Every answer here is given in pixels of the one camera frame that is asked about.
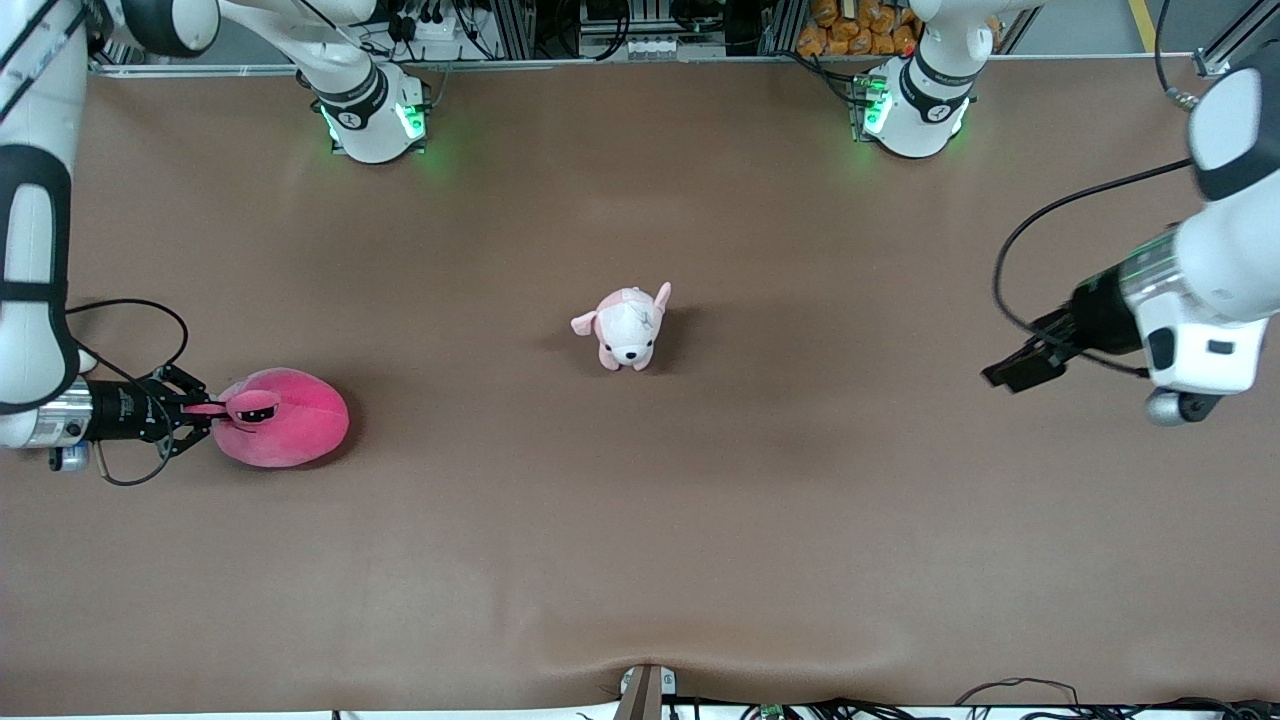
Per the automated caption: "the white power strip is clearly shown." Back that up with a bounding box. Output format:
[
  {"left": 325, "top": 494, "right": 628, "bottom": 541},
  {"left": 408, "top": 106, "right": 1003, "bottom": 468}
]
[{"left": 392, "top": 0, "right": 473, "bottom": 43}]

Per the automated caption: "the aluminium table edge rail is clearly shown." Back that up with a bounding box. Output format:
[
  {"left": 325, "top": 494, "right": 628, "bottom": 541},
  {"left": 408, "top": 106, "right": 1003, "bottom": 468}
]
[{"left": 88, "top": 52, "right": 1201, "bottom": 78}]

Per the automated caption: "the small pink white plush dog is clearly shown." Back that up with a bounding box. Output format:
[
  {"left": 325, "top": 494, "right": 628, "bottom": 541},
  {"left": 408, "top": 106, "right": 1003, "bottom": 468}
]
[{"left": 570, "top": 282, "right": 673, "bottom": 373}]

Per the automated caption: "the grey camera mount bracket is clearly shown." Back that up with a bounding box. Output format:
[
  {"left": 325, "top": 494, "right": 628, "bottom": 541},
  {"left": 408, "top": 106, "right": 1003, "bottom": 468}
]
[{"left": 612, "top": 663, "right": 678, "bottom": 720}]

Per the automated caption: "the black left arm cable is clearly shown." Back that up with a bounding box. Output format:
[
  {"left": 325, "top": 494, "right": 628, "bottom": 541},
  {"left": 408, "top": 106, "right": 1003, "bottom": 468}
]
[{"left": 992, "top": 0, "right": 1203, "bottom": 381}]

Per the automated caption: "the bundle of black cables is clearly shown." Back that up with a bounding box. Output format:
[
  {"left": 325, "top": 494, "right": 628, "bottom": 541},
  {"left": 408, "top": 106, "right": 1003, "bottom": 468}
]
[{"left": 690, "top": 677, "right": 1280, "bottom": 720}]

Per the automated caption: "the pile of orange plush toys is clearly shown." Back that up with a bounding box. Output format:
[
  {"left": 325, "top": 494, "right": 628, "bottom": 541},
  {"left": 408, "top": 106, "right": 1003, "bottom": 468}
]
[{"left": 796, "top": 0, "right": 926, "bottom": 59}]

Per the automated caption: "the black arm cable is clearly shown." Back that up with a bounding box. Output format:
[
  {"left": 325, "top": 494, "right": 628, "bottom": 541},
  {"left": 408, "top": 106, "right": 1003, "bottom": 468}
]
[
  {"left": 992, "top": 0, "right": 1203, "bottom": 381},
  {"left": 64, "top": 296, "right": 193, "bottom": 489}
]

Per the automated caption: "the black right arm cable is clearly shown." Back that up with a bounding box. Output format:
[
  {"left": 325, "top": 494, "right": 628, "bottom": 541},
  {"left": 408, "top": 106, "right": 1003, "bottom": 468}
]
[{"left": 64, "top": 296, "right": 193, "bottom": 489}]

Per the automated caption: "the round pink plush toy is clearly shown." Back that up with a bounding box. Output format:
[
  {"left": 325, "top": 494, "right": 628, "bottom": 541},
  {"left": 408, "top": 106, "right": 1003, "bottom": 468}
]
[{"left": 182, "top": 367, "right": 352, "bottom": 470}]

